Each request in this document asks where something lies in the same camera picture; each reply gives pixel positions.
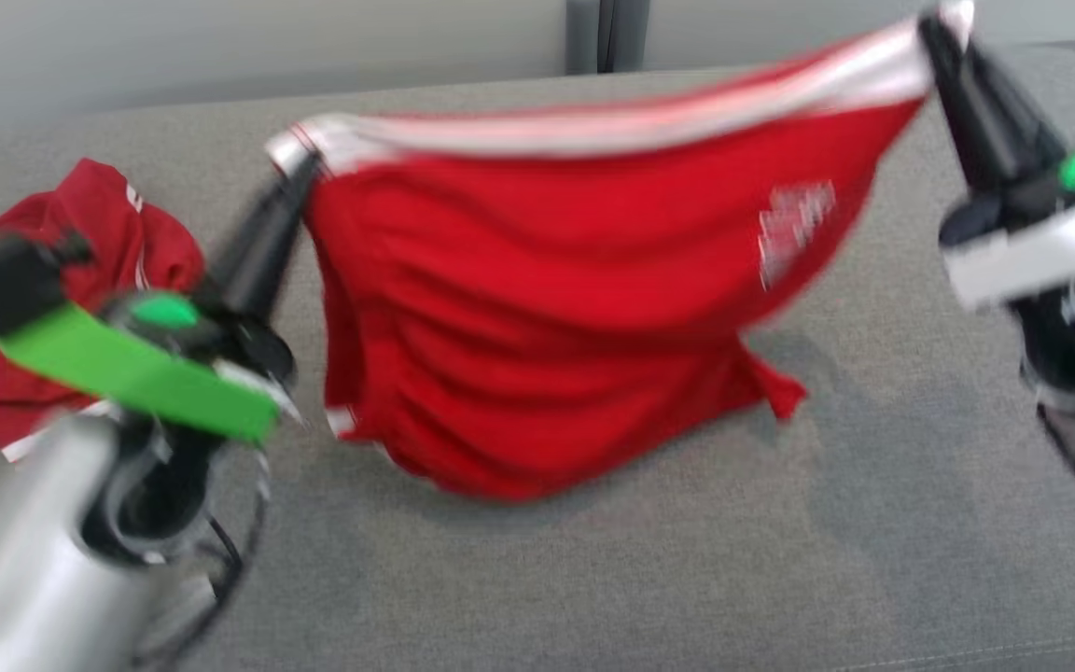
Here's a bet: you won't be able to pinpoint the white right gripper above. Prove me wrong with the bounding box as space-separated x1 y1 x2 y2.
918 17 1075 314

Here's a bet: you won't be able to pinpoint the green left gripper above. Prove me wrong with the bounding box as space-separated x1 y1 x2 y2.
0 159 319 445

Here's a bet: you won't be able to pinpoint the red t-shirt white sleeves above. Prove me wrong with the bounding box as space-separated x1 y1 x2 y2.
0 157 207 463

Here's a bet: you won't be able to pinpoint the red basketball jersey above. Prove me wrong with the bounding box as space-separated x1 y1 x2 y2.
265 5 975 503

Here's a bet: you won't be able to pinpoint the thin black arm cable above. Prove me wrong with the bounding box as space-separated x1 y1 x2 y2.
132 448 272 668

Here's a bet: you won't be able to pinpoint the grey metal partition post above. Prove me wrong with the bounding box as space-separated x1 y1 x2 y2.
564 0 652 76

